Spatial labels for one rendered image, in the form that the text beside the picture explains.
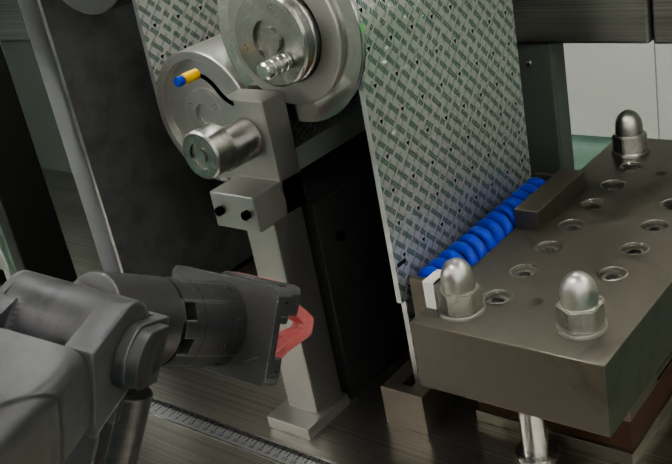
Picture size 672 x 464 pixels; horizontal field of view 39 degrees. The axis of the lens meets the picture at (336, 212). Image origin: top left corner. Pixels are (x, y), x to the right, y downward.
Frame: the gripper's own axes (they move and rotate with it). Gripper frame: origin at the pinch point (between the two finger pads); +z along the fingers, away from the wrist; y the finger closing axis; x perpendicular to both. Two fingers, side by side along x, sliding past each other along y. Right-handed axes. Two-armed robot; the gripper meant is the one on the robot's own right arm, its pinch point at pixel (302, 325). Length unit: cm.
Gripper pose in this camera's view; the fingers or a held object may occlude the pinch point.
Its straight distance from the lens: 71.4
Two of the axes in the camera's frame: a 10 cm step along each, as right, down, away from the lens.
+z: 6.1, 1.1, 7.8
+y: 7.8, 1.1, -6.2
